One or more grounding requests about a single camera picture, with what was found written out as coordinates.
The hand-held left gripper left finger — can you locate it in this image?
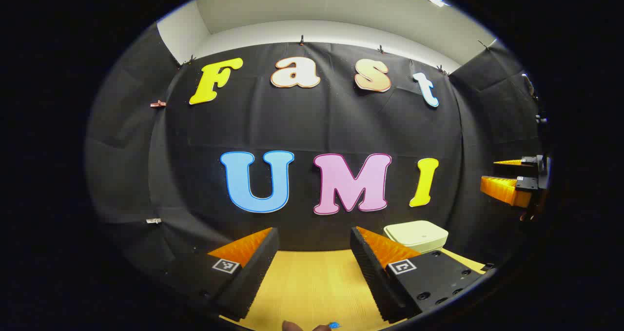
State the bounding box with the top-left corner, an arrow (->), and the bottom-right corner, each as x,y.
163,227 -> 280,322

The pale green garbage bin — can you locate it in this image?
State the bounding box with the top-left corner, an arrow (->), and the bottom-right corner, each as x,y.
383,220 -> 449,254

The black backdrop cloth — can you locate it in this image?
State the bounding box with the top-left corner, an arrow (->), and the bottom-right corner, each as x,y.
85,24 -> 549,292

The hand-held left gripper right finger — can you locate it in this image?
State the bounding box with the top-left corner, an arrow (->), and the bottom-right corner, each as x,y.
350,226 -> 495,323

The wooden desktop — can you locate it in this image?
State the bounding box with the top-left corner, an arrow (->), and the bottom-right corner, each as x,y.
219,247 -> 488,331

